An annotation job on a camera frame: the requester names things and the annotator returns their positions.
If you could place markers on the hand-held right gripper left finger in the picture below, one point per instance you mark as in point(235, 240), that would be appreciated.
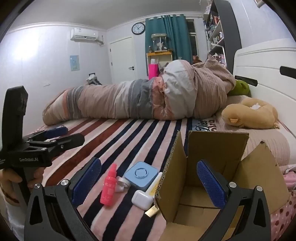
point(86, 178)

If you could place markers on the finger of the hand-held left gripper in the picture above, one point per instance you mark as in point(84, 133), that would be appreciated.
point(69, 140)
point(55, 132)

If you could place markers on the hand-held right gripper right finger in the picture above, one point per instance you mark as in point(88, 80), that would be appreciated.
point(211, 185)

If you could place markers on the cardboard box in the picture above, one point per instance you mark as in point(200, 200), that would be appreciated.
point(208, 143)

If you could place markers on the white case with yellow label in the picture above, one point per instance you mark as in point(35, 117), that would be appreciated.
point(155, 185)

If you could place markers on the person's left forearm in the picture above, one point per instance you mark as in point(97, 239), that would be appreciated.
point(13, 215)

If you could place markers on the person's left hand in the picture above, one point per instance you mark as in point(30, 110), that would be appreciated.
point(10, 183)

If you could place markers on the pink spray bottle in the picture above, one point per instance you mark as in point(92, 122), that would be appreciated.
point(108, 190)

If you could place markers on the striped blanket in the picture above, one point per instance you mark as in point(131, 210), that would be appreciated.
point(115, 139)

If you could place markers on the blue square case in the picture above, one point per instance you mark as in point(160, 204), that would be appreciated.
point(141, 176)

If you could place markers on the white earbuds case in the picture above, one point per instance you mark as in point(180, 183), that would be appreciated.
point(142, 199)

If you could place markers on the pale blue printed sheet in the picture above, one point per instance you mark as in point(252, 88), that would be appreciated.
point(203, 126)

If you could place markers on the rolled pink grey quilt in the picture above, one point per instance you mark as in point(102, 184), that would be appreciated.
point(115, 97)

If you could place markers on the gold flat card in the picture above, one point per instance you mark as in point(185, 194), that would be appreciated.
point(152, 212)

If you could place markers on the pink clothing heap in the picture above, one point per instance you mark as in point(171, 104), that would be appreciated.
point(289, 178)

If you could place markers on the brown plush toy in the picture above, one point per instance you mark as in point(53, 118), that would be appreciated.
point(249, 113)

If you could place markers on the white door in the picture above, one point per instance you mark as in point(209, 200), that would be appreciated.
point(122, 60)

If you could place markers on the green plush toy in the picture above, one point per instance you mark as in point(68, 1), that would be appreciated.
point(240, 89)

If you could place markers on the white air conditioner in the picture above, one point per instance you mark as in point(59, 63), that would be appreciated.
point(83, 34)

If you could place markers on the pink bag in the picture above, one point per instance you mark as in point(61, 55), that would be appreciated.
point(153, 71)

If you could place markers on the yellow table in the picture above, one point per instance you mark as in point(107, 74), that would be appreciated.
point(161, 55)

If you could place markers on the white headboard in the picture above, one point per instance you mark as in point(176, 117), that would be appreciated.
point(266, 69)

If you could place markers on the glass display case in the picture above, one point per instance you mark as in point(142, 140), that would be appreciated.
point(159, 42)

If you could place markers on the teal curtain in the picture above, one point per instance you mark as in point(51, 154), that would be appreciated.
point(178, 39)

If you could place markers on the window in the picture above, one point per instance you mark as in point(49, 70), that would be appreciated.
point(193, 30)

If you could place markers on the dark bookshelf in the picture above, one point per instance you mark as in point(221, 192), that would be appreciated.
point(227, 27)

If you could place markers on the wall poster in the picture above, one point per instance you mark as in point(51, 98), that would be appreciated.
point(74, 63)

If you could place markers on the wall clock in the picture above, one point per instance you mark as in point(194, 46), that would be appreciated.
point(138, 28)

